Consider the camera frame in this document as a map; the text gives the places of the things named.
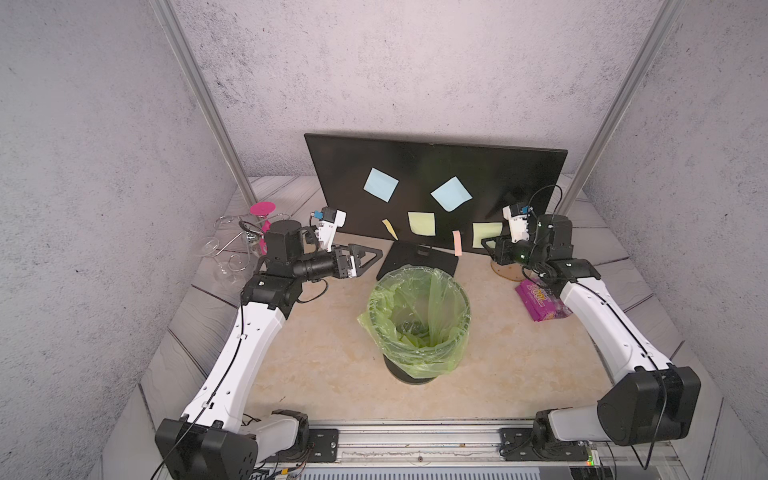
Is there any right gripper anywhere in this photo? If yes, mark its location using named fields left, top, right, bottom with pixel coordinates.
left=482, top=233, right=549, bottom=274

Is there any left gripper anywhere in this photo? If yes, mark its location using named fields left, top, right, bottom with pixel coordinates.
left=289, top=244, right=380, bottom=286

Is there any yellow-green sticky note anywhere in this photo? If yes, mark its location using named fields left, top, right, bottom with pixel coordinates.
left=472, top=222, right=503, bottom=249
left=408, top=212, right=436, bottom=237

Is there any small yellow sticky note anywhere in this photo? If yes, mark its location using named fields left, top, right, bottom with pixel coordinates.
left=382, top=219, right=399, bottom=241

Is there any narrow pink sticky note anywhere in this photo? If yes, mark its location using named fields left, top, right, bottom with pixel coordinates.
left=452, top=230, right=463, bottom=257

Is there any light blue sticky note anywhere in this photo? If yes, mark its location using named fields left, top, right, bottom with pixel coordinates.
left=430, top=176, right=472, bottom=212
left=363, top=168, right=399, bottom=202

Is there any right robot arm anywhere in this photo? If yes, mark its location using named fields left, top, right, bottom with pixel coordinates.
left=480, top=214, right=701, bottom=461

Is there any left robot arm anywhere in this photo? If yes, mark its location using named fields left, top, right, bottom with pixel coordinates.
left=155, top=212, right=383, bottom=479

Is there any black monitor stand base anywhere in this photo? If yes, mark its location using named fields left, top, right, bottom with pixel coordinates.
left=376, top=241, right=459, bottom=280

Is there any black flat monitor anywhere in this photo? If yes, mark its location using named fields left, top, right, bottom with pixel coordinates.
left=304, top=133, right=567, bottom=253

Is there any purple snack packet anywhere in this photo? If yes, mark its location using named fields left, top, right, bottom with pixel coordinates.
left=515, top=280, right=572, bottom=322

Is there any green plastic bin liner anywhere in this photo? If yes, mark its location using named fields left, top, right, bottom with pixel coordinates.
left=357, top=265, right=472, bottom=380

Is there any pink plastic wine glass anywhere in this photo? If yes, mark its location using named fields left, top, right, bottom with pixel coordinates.
left=248, top=201, right=276, bottom=255

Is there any clear wine glass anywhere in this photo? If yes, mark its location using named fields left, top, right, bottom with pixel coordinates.
left=197, top=236, right=248, bottom=285

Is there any black mesh trash bin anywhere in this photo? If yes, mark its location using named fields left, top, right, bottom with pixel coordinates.
left=367, top=268, right=472, bottom=386

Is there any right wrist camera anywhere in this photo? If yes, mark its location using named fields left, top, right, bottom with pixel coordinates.
left=502, top=202, right=532, bottom=243

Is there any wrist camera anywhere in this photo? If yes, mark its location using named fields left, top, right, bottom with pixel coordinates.
left=311, top=207, right=346, bottom=252
left=502, top=202, right=532, bottom=243

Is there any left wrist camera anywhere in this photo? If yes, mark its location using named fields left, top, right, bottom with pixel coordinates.
left=311, top=207, right=346, bottom=252

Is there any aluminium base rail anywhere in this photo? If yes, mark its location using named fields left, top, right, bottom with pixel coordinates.
left=157, top=418, right=691, bottom=480

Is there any right aluminium frame post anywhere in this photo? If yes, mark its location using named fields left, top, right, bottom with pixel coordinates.
left=555, top=0, right=686, bottom=215

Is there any aluminium frame post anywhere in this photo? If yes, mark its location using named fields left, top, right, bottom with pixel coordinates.
left=555, top=0, right=686, bottom=215
left=150, top=0, right=257, bottom=206

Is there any left aluminium frame post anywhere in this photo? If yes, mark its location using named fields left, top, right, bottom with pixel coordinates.
left=150, top=0, right=257, bottom=206

